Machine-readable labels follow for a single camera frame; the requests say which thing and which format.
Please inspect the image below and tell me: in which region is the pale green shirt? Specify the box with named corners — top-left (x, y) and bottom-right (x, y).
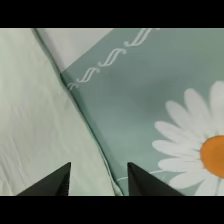
top-left (0, 28), bottom-right (125, 197)

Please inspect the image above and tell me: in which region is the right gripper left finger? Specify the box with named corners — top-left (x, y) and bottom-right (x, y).
top-left (16, 161), bottom-right (72, 197)

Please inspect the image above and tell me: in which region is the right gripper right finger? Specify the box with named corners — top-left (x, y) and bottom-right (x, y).
top-left (127, 161), bottom-right (185, 197)

